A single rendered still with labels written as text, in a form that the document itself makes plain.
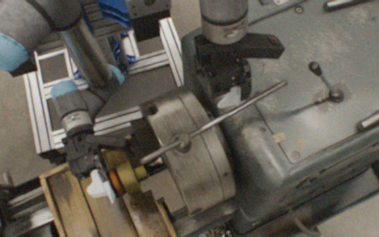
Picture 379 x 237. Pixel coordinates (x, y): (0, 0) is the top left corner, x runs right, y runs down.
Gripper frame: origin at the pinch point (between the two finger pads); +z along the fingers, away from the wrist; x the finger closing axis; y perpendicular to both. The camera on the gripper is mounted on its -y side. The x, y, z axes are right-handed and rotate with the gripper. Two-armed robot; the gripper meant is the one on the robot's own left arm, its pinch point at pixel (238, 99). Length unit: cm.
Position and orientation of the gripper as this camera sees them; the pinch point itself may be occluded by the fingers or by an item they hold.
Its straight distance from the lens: 83.6
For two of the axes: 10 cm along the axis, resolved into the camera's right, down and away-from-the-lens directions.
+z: 1.2, 5.8, 8.1
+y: -9.0, 4.0, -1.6
